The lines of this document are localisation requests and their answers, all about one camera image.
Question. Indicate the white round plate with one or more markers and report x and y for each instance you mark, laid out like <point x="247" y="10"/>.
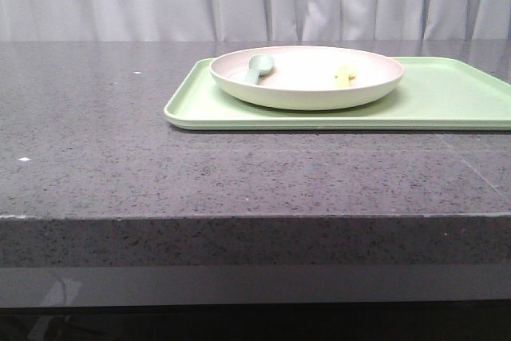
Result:
<point x="303" y="77"/>

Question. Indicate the yellow plastic fork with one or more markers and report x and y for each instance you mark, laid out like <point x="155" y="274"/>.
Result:
<point x="344" y="75"/>

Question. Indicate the sage green spoon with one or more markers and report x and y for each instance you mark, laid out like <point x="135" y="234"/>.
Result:
<point x="259" y="66"/>

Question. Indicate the light green tray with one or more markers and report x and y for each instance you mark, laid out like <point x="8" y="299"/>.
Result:
<point x="436" y="93"/>

